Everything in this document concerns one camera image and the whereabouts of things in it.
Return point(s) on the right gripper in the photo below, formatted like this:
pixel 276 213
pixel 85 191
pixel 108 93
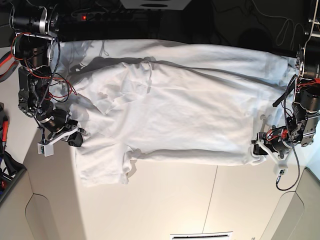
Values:
pixel 57 125

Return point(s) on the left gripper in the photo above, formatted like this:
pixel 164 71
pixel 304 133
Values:
pixel 273 143

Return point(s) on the white t-shirt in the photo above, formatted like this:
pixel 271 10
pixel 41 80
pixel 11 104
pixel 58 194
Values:
pixel 164 101

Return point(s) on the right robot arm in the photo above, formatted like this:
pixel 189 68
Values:
pixel 37 47

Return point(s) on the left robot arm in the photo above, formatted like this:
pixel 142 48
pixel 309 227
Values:
pixel 300 125

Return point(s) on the orange grey pliers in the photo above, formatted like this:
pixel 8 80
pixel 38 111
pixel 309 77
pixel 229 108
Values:
pixel 8 65

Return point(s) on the black power strip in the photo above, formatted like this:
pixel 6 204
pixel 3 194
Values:
pixel 102 16

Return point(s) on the grey box at top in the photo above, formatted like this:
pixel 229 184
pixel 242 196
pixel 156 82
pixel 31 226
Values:
pixel 177 5

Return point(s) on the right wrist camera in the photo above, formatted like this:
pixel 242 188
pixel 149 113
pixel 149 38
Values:
pixel 46 149

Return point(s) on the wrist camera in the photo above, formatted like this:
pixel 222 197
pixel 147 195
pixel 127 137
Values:
pixel 46 149
pixel 280 169

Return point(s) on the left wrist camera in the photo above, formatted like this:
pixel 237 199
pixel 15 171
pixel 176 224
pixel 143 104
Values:
pixel 280 169

